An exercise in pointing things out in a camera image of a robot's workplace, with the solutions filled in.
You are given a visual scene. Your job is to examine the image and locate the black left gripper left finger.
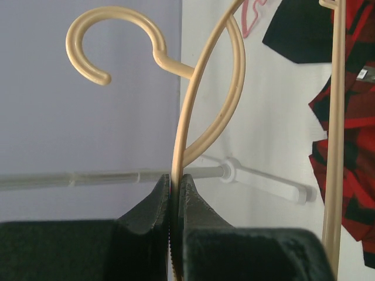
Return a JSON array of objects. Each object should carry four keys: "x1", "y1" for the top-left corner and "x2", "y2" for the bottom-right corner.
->
[{"x1": 1, "y1": 174, "x2": 169, "y2": 280}]

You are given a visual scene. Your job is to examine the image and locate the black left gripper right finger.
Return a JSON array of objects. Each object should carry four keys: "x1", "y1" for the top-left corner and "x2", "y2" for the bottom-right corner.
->
[{"x1": 177, "y1": 174, "x2": 335, "y2": 280}]

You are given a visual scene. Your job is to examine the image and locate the red black plaid shirt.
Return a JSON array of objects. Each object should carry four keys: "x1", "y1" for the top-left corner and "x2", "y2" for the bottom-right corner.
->
[{"x1": 308, "y1": 0, "x2": 375, "y2": 268}]

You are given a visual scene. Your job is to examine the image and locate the cream plastic hanger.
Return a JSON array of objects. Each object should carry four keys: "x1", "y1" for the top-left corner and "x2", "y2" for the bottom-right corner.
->
[{"x1": 66, "y1": 1, "x2": 346, "y2": 280}]

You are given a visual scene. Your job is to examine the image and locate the pink plastic hanger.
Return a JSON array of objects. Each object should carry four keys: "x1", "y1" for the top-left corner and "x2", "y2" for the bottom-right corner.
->
[{"x1": 241, "y1": 0, "x2": 268, "y2": 39}]

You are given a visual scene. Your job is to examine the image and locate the white clothes rack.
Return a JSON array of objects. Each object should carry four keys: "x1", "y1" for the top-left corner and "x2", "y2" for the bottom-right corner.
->
[{"x1": 1, "y1": 156, "x2": 316, "y2": 205}]

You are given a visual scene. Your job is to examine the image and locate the black garment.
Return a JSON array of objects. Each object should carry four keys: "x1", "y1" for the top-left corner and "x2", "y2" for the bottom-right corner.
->
[{"x1": 262, "y1": 0, "x2": 333, "y2": 64}]

